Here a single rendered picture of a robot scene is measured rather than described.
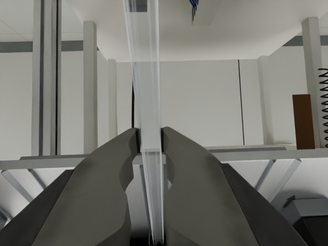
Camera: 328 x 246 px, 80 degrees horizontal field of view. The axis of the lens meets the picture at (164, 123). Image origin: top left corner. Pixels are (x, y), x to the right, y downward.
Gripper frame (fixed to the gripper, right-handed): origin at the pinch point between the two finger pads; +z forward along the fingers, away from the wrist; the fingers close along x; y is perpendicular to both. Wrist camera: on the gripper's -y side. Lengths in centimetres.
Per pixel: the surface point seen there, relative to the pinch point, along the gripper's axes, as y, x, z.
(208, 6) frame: -8.1, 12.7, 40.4
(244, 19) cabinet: -5, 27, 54
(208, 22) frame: -4.6, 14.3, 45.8
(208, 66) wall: 37, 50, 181
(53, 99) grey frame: 8.3, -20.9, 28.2
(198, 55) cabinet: 9, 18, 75
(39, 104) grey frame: 8.8, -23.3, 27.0
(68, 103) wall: 64, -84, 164
